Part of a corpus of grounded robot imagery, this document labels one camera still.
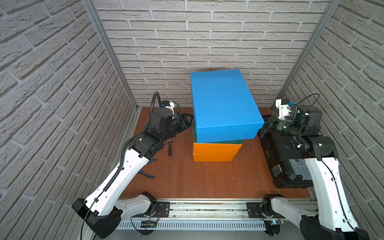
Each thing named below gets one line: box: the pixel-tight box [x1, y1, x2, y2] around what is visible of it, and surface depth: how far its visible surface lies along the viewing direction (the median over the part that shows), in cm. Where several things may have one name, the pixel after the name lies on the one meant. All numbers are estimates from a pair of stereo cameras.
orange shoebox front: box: [193, 142, 243, 159], surface depth 84 cm
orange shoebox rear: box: [193, 148, 241, 162], surface depth 85 cm
